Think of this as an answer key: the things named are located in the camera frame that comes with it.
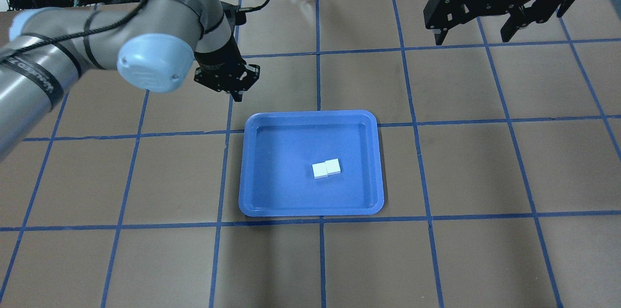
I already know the white block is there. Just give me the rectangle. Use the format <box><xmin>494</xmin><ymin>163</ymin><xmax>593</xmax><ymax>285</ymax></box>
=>
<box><xmin>324</xmin><ymin>159</ymin><xmax>342</xmax><ymax>176</ymax></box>
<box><xmin>312</xmin><ymin>162</ymin><xmax>328</xmax><ymax>179</ymax></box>

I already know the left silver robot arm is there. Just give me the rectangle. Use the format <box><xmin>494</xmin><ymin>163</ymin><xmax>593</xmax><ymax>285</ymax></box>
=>
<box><xmin>0</xmin><ymin>0</ymin><xmax>260</xmax><ymax>159</ymax></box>

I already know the blue plastic tray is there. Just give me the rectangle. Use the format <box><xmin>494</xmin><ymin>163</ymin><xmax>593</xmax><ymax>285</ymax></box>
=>
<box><xmin>239</xmin><ymin>110</ymin><xmax>385</xmax><ymax>217</ymax></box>

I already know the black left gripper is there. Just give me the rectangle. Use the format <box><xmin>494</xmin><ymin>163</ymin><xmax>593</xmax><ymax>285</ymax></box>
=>
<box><xmin>194</xmin><ymin>48</ymin><xmax>261</xmax><ymax>103</ymax></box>

